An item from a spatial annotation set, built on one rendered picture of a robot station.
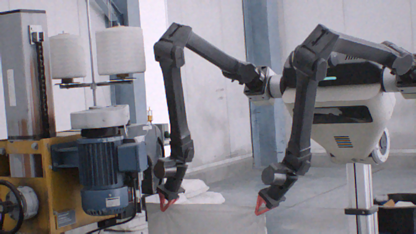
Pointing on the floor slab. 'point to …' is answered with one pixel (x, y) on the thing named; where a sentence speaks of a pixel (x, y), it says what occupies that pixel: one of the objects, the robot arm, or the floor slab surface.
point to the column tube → (25, 88)
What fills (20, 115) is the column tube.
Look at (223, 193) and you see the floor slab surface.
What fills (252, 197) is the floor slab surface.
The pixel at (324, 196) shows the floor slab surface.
